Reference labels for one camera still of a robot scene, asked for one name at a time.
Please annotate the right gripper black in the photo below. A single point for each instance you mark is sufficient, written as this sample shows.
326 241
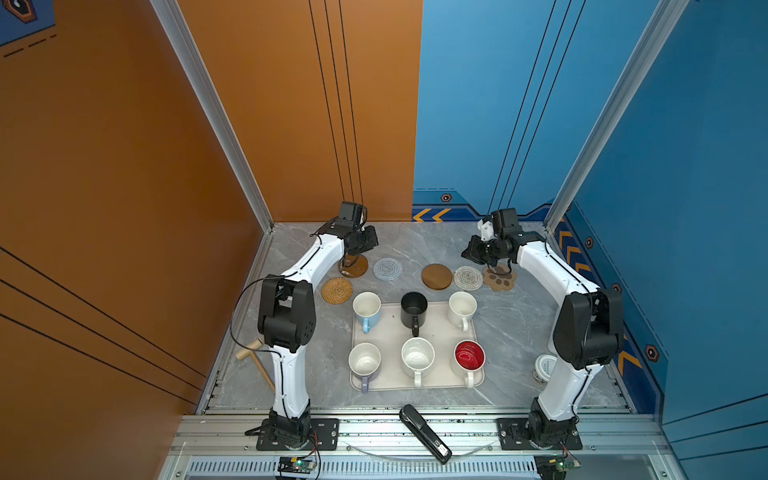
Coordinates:
471 252

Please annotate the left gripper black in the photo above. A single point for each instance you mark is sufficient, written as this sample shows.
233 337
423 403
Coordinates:
372 242

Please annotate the glossy dark brown coaster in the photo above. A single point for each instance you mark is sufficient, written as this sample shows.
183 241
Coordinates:
353 266

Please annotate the blue grey woven coaster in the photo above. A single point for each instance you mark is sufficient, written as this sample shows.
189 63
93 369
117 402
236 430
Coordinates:
387 269

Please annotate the cork paw print coaster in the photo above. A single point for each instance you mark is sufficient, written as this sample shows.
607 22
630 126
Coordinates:
499 278

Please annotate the rattan woven coaster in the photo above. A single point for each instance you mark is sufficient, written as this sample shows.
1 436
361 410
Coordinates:
337 291

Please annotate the white multicolour woven coaster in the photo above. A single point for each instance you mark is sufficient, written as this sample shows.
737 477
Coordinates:
468 278

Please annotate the round wooden coaster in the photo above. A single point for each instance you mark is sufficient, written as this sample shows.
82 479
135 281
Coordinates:
437 276

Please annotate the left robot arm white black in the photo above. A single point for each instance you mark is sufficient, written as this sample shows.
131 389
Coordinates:
287 318

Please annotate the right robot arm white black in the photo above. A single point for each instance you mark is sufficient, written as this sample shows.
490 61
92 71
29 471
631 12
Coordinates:
587 333

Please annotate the light blue mug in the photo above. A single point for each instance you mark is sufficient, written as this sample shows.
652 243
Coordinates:
367 308

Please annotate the white mug top right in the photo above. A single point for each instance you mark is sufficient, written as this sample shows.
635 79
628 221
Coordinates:
462 306

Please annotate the black mug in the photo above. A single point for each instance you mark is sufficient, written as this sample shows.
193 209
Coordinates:
414 306

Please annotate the beige serving tray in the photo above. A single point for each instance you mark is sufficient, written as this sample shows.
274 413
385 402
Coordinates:
393 359

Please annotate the red inside white mug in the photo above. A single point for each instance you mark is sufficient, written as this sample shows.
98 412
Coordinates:
467 362

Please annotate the white mug centre front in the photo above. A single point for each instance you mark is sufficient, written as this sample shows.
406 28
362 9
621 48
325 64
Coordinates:
417 360

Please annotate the wooden mallet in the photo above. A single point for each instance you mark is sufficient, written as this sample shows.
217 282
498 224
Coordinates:
250 351

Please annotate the black stapler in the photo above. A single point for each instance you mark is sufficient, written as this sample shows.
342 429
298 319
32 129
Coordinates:
419 427

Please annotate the left green circuit board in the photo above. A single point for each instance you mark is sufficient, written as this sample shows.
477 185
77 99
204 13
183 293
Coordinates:
296 468

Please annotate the right circuit board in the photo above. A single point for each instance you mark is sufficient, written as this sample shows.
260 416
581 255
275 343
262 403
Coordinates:
552 468

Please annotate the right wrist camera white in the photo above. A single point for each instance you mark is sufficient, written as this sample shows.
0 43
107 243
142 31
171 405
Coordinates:
486 230

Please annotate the white mug purple handle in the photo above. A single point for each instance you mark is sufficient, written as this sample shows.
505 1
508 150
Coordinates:
364 361

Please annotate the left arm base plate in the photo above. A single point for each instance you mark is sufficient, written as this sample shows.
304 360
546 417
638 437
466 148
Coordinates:
324 433

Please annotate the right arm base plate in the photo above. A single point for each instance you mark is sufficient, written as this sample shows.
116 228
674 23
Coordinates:
510 433

